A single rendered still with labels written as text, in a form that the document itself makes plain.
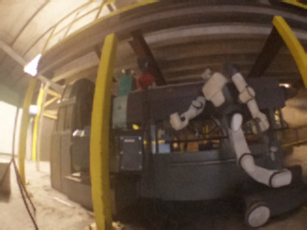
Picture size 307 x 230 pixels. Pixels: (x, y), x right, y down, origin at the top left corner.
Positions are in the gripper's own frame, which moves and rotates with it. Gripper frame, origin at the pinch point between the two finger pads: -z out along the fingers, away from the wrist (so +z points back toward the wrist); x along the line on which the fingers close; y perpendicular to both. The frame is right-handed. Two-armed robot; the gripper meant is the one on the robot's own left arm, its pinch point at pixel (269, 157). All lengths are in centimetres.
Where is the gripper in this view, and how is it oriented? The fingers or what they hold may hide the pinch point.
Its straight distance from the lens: 107.2
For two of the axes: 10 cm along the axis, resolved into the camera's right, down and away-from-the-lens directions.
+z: -1.4, -8.9, 4.3
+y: 3.0, -4.5, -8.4
